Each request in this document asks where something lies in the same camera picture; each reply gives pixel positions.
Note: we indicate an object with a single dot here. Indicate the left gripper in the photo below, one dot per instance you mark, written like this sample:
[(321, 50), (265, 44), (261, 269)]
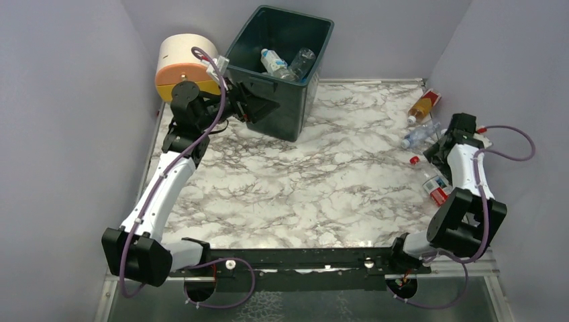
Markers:
[(242, 103)]

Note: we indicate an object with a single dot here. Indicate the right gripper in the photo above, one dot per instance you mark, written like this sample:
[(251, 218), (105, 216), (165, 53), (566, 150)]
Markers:
[(439, 152)]

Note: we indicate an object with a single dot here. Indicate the red cap bottle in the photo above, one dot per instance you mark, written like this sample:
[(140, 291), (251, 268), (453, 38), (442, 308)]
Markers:
[(434, 184)]

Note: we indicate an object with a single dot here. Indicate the clear bottle light blue label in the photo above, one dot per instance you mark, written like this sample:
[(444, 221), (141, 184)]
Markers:
[(274, 64)]

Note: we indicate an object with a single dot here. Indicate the amber tea bottle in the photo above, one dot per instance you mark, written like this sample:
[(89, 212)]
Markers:
[(423, 107)]

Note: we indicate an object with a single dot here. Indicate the plain clear bottle white cap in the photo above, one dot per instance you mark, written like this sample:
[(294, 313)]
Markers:
[(302, 63)]

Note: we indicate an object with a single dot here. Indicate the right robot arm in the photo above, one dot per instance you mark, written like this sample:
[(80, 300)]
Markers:
[(468, 219)]

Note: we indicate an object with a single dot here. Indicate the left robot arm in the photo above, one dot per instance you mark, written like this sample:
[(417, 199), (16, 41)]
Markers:
[(135, 250)]

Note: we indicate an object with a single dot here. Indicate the dark green plastic bin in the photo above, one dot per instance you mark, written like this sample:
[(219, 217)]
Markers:
[(272, 33)]

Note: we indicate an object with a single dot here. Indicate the cream orange drawer box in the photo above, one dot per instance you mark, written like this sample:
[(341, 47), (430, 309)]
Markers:
[(176, 63)]

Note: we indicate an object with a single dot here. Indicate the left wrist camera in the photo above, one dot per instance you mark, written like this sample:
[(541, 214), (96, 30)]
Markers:
[(216, 69)]

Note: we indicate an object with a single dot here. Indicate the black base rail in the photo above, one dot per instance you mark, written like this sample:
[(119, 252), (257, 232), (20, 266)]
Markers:
[(297, 269)]

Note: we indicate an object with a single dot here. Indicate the aluminium frame rail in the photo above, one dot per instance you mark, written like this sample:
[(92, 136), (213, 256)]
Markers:
[(444, 291)]

